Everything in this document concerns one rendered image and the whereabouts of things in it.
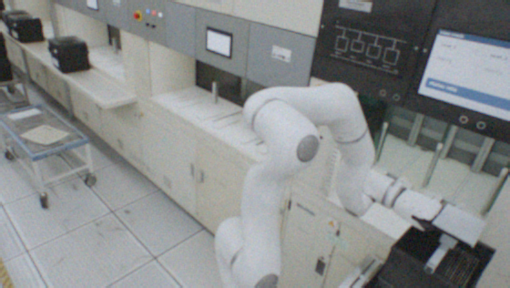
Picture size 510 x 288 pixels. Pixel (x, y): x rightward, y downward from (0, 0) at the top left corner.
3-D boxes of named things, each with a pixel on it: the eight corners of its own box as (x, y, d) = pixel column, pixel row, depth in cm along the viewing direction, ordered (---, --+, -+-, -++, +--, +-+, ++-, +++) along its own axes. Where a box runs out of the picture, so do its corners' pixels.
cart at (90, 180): (1, 159, 312) (-14, 112, 289) (58, 141, 347) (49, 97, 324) (43, 211, 257) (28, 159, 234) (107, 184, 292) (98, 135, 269)
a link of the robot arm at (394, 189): (392, 198, 105) (401, 202, 103) (378, 210, 99) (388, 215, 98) (400, 176, 101) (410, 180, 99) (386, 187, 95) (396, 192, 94)
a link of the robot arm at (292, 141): (253, 252, 101) (281, 297, 89) (216, 262, 96) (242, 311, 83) (293, 96, 80) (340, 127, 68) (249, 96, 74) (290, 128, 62)
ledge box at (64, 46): (49, 66, 308) (44, 36, 295) (81, 61, 325) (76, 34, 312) (60, 75, 289) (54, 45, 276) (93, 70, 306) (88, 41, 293)
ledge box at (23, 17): (10, 38, 377) (4, 15, 364) (36, 36, 396) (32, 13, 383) (20, 45, 360) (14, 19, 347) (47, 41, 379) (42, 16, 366)
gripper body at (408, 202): (399, 200, 104) (436, 220, 97) (384, 213, 97) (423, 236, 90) (407, 180, 100) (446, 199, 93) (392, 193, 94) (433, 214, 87)
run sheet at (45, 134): (18, 135, 263) (17, 134, 262) (44, 124, 282) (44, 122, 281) (47, 146, 253) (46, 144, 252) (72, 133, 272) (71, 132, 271)
